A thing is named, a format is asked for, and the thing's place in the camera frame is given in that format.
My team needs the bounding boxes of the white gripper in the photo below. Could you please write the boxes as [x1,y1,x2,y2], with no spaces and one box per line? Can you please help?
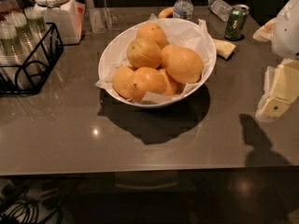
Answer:
[253,0,299,122]

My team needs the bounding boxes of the large orange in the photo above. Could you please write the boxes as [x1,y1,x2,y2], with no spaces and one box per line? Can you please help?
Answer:
[161,45,204,84]

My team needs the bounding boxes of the small wedged orange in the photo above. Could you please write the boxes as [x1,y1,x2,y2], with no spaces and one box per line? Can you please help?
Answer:
[159,68,178,96]

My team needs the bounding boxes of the orange behind bowl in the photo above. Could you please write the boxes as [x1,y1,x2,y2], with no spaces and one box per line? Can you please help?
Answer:
[158,7,174,19]

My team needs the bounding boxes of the white bowl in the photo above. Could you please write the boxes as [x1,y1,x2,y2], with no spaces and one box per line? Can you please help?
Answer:
[97,18,218,109]

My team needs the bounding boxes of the top back orange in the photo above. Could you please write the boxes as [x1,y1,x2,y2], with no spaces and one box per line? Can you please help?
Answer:
[135,22,168,49]

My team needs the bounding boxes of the front centre orange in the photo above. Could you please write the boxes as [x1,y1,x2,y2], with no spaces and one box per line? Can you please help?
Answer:
[128,67,166,103]

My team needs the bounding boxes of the middle left orange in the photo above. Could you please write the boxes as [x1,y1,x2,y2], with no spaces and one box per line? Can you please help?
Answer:
[126,38,162,69]

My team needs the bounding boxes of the front left orange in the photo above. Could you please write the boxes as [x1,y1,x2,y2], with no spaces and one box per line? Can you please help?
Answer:
[112,66,135,99]

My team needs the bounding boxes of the yellow sponge block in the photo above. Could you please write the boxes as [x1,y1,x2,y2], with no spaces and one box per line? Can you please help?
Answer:
[213,39,235,60]

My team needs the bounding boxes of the green soda can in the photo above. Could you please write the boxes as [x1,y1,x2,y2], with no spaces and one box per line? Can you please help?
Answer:
[224,4,249,41]

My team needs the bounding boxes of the lying clear water bottle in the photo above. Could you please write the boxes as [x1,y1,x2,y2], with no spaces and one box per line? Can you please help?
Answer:
[208,0,233,22]

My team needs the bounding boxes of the upright clear water bottle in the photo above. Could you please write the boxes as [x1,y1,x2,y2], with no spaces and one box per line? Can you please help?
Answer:
[173,0,193,21]

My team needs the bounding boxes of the clear acrylic stand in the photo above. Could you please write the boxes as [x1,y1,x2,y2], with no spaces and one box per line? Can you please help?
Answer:
[84,0,108,34]

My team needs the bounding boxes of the white lidded jar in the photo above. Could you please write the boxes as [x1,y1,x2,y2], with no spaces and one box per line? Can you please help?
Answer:
[34,0,85,45]

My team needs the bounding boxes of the stack plastic cups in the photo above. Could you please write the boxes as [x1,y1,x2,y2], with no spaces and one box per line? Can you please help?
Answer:
[5,12,37,59]
[24,7,50,55]

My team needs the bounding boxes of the stacked clear plastic cups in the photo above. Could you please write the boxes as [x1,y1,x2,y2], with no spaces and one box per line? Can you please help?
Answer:
[0,21,26,89]

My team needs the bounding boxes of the black wire rack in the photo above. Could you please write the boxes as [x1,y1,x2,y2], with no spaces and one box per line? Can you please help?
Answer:
[0,22,64,95]

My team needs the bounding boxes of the black cables under table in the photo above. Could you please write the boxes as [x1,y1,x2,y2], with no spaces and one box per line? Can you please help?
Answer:
[0,179,76,224]

